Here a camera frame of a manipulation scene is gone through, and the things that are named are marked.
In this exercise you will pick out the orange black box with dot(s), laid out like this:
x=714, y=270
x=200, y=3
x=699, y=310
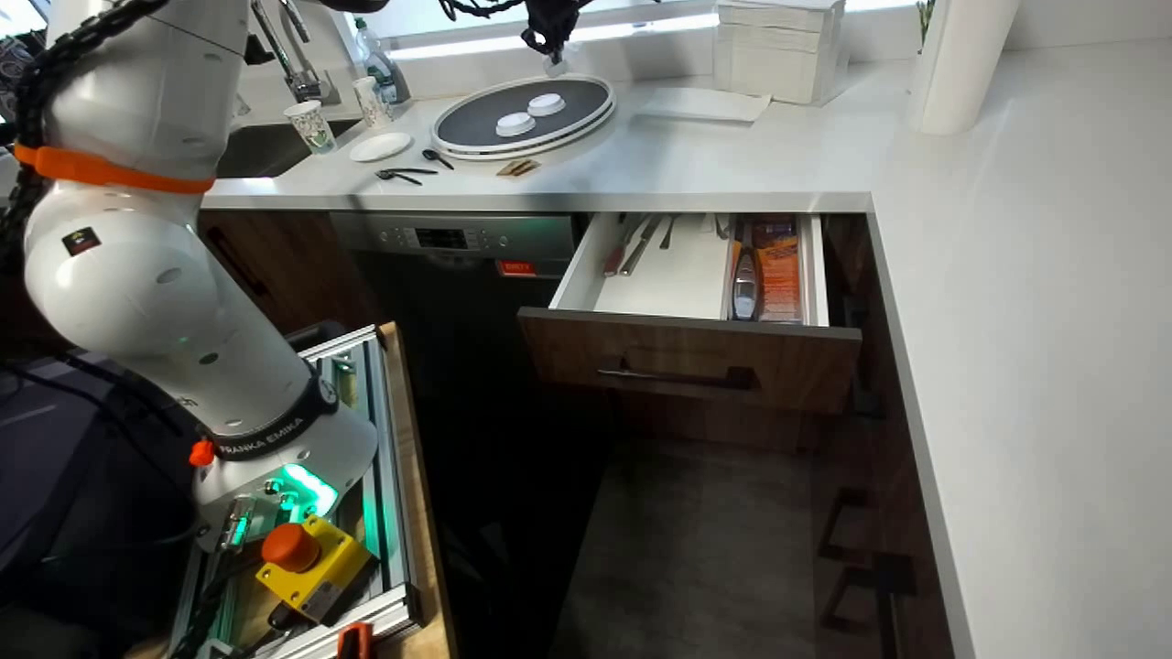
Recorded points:
x=780, y=276

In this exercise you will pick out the open white wood-front drawer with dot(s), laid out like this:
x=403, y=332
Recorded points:
x=681, y=349

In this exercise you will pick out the metal faucet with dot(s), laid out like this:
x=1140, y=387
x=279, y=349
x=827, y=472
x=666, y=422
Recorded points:
x=295, y=56

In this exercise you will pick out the dark brown wooden utensils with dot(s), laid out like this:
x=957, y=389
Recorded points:
x=633, y=242

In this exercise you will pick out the metal frame robot cart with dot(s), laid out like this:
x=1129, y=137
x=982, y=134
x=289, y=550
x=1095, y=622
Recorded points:
x=390, y=487

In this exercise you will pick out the black spoon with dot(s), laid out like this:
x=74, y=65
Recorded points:
x=437, y=155

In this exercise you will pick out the yellow red emergency stop button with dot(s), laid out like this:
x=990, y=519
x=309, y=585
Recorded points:
x=304, y=563

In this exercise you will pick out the small white plate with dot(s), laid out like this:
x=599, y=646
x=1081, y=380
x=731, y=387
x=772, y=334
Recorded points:
x=382, y=149

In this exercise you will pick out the clear soap bottle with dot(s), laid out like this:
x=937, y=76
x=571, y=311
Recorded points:
x=384, y=68

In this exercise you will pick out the round black tray white rim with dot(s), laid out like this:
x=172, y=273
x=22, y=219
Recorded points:
x=489, y=116

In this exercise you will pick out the white plastic cup lid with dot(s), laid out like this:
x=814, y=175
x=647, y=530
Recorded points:
x=512, y=121
x=547, y=103

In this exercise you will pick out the dark kitchen sink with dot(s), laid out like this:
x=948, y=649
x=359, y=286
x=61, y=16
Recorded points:
x=261, y=149

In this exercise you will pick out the white napkin box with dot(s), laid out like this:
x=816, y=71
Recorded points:
x=780, y=50

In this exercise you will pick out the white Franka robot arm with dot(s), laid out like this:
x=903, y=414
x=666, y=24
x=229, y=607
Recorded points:
x=134, y=242

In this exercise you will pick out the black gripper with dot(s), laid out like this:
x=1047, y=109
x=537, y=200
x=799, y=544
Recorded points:
x=550, y=16

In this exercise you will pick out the black dishwasher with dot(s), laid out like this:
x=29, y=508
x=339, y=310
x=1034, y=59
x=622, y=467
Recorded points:
x=461, y=369

